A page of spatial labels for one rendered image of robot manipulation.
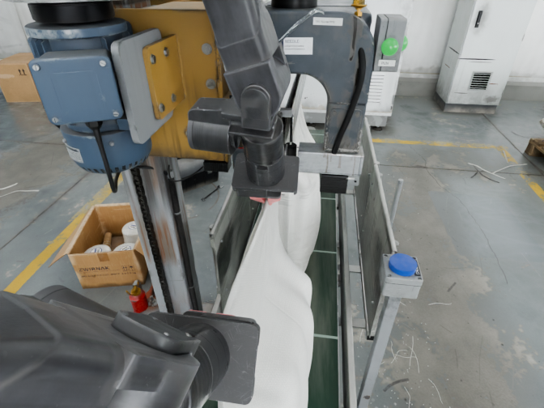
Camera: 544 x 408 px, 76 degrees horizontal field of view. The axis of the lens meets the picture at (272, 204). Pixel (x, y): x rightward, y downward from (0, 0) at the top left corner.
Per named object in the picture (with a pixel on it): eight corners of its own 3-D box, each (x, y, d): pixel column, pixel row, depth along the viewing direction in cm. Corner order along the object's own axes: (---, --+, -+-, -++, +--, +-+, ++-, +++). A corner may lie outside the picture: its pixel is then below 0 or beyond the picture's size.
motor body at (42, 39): (133, 181, 64) (95, 30, 49) (57, 176, 65) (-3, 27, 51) (166, 146, 76) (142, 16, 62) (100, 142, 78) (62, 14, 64)
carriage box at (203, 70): (227, 164, 81) (215, 10, 63) (91, 155, 85) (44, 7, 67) (248, 124, 101) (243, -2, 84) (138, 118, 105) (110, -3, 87)
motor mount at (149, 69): (148, 147, 59) (125, 43, 50) (112, 145, 60) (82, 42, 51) (199, 95, 82) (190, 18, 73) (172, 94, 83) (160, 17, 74)
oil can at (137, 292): (140, 325, 166) (129, 291, 152) (125, 323, 166) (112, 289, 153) (154, 299, 178) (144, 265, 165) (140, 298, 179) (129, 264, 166)
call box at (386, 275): (417, 299, 80) (423, 281, 76) (381, 295, 80) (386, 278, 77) (410, 274, 86) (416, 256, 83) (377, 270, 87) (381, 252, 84)
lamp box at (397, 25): (397, 73, 66) (407, 19, 61) (372, 72, 66) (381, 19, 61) (392, 63, 72) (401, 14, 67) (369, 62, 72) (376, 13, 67)
